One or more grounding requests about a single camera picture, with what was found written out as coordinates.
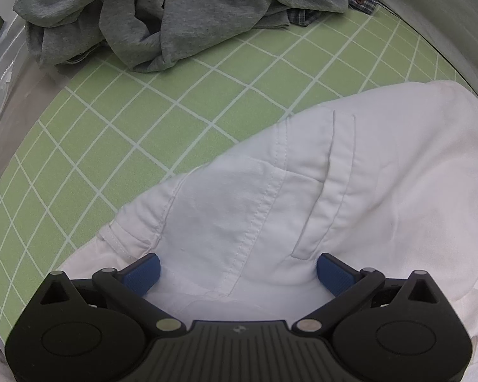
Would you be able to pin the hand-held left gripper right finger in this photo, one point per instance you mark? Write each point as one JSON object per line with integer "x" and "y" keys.
{"x": 335, "y": 275}

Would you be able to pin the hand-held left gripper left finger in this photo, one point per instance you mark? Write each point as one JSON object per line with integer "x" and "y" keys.
{"x": 146, "y": 271}

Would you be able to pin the white pants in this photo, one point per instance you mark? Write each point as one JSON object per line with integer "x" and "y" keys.
{"x": 390, "y": 191}

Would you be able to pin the green grid cutting mat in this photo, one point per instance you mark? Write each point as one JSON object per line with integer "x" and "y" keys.
{"x": 151, "y": 127}

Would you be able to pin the grey t-shirt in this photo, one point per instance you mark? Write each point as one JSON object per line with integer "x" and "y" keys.
{"x": 191, "y": 12}

